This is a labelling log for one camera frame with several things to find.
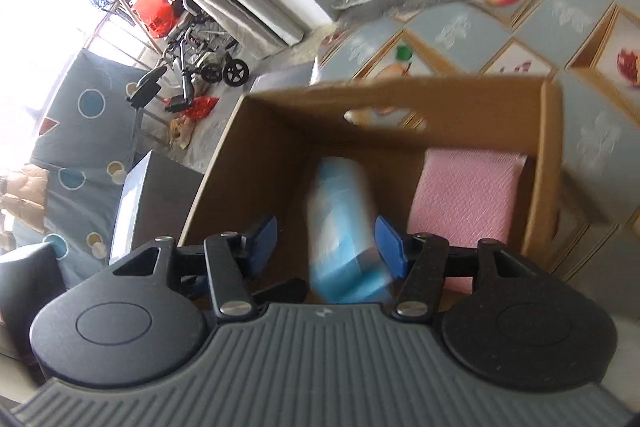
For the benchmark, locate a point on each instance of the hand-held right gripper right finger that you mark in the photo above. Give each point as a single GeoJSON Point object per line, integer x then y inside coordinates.
{"type": "Point", "coordinates": [390, 247]}

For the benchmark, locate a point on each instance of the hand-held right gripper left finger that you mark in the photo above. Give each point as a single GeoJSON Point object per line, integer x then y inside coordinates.
{"type": "Point", "coordinates": [265, 239]}

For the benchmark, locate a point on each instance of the light blue plaster box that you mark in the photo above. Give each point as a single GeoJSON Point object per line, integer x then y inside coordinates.
{"type": "Point", "coordinates": [340, 217]}

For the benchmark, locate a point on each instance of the brown cardboard box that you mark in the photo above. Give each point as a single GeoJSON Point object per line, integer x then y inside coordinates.
{"type": "Point", "coordinates": [280, 142]}

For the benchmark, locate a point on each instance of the pink textured towel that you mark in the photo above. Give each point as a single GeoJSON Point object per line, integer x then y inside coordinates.
{"type": "Point", "coordinates": [465, 197]}

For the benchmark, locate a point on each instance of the plain grey cube box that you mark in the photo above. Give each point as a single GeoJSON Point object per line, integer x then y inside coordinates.
{"type": "Point", "coordinates": [170, 197]}

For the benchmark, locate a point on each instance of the brown paper bag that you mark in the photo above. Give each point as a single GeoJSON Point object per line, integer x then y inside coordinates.
{"type": "Point", "coordinates": [184, 132]}

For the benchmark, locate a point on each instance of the crumpled red bag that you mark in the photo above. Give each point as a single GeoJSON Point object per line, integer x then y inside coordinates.
{"type": "Point", "coordinates": [197, 108]}

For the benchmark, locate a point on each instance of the black padded armrest stand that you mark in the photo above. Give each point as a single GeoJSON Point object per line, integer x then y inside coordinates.
{"type": "Point", "coordinates": [145, 87]}

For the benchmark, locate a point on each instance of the folding wheelchair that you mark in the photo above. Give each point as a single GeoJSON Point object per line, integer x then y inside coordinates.
{"type": "Point", "coordinates": [200, 52]}

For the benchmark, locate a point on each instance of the blue circle print quilt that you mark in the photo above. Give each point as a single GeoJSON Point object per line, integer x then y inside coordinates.
{"type": "Point", "coordinates": [85, 132]}

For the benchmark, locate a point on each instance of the dark grey cushion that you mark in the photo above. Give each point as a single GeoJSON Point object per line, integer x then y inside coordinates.
{"type": "Point", "coordinates": [30, 287]}

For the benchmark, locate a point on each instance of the tan padded jacket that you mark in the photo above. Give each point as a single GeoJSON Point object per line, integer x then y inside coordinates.
{"type": "Point", "coordinates": [22, 197]}

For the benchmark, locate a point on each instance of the red plastic bag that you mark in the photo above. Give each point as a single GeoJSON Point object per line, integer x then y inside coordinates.
{"type": "Point", "coordinates": [152, 12]}

